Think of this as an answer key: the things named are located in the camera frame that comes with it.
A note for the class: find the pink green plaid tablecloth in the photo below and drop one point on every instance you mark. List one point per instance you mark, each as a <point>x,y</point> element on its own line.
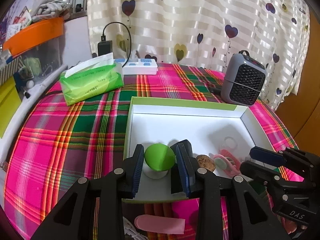
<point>75,142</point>

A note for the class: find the yellow cardboard box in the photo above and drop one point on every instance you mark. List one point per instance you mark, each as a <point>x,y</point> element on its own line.
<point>7,100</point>

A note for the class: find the black device with clear cap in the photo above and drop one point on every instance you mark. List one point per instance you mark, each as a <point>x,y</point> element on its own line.
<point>176,182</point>

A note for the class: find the brown walnut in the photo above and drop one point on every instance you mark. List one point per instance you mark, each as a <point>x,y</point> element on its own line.
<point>206,163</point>

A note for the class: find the green tissue pack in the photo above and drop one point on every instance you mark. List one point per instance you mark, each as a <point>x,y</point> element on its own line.
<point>92,85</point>

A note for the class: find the pile of colourful printed packets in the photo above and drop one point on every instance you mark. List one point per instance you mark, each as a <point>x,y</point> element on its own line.
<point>21,20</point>

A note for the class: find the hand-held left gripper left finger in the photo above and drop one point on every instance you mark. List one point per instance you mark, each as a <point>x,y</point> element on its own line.
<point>137,172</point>

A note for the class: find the pink clip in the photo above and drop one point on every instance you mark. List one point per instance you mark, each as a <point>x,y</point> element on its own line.
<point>226,170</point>
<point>160,223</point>

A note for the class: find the grey desk heater fan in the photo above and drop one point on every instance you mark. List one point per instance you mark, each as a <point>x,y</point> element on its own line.
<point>242,85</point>

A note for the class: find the white grey cloth bundle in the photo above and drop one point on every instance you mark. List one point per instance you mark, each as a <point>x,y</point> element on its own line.
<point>52,5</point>

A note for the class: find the white power strip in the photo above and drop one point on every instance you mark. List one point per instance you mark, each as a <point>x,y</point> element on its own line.
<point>140,67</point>

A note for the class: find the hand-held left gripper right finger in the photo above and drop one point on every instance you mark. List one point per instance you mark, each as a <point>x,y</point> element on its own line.
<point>183,170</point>

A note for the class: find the brown wooden cabinet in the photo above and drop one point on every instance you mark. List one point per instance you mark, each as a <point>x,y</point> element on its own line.
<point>300,110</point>

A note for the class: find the green white striped box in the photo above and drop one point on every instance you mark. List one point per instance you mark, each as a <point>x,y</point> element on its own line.
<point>7,72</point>

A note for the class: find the green mushroom-shaped holder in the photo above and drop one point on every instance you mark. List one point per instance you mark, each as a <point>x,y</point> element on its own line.
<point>158,156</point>

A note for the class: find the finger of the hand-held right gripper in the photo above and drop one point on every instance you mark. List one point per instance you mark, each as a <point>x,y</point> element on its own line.
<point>257,170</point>
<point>266,156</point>

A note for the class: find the clear bin with orange lid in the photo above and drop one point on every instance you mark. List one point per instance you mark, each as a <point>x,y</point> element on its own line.
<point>35,32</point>

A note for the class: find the heart-print striped curtain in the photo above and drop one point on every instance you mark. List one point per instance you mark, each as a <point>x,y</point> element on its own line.
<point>187,17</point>

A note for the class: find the green and white cardboard box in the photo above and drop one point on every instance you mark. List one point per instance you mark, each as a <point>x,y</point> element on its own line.
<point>187,125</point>

